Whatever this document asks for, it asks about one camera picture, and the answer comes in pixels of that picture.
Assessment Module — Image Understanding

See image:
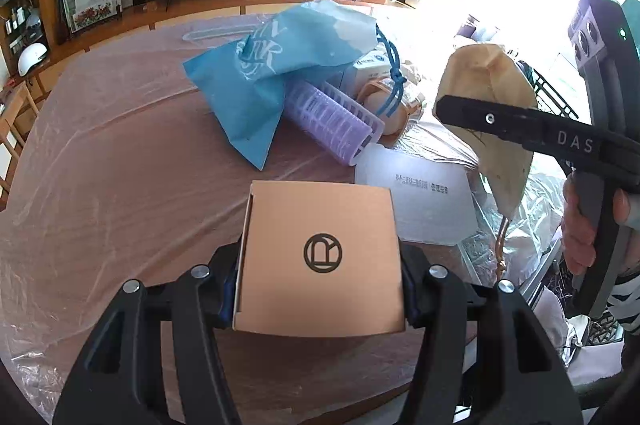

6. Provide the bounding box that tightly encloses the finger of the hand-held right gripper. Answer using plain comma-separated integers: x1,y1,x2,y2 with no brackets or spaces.
434,95,549,146

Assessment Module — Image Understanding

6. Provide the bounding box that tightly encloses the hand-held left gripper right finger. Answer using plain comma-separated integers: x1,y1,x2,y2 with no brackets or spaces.
398,247,583,425

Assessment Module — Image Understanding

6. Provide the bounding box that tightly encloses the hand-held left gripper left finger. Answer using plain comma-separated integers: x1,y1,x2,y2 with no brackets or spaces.
52,245,242,425

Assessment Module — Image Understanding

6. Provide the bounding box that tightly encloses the wooden chair back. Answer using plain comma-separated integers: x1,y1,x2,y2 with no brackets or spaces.
432,44,538,218

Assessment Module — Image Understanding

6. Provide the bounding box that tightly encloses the wooden chair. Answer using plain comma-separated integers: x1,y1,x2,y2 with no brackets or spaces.
0,82,40,202
432,44,538,218

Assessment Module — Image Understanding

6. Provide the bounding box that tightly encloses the white card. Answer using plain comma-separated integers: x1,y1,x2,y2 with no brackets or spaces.
355,147,473,246

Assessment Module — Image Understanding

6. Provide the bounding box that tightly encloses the brown cardboard box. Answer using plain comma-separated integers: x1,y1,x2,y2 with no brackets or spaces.
232,180,407,336

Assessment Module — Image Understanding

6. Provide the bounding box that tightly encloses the blue drawstring bag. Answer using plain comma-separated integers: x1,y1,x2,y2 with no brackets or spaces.
182,0,402,170

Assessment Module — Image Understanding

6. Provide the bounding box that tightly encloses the person's right hand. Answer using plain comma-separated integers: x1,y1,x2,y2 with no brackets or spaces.
562,177,632,271

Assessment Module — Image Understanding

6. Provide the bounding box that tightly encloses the black metal rack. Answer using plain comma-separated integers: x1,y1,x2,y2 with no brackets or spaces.
520,62,579,120

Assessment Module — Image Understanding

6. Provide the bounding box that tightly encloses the brown round container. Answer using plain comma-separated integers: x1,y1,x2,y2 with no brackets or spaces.
357,77,427,136

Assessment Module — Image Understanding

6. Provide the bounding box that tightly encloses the small white box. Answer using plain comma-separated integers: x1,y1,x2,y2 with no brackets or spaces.
350,50,396,92

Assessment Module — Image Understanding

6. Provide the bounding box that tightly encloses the purple hair roller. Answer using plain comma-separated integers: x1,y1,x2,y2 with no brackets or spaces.
284,80,386,166

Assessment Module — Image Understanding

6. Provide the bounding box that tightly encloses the white helmet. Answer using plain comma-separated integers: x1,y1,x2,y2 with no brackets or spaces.
17,43,51,76

